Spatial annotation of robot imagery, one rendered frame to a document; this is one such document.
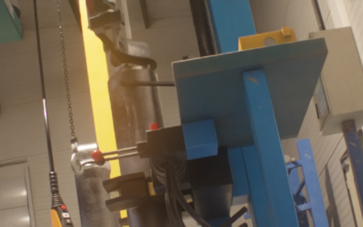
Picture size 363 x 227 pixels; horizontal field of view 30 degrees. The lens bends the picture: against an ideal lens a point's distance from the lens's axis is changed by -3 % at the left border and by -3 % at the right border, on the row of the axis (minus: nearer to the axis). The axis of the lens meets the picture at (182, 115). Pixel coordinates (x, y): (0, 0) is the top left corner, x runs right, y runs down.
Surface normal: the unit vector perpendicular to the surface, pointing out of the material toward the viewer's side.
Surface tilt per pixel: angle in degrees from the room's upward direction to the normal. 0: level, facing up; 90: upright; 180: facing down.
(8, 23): 180
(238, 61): 90
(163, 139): 90
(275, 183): 90
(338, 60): 90
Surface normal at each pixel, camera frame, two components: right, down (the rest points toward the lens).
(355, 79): -0.04, -0.33
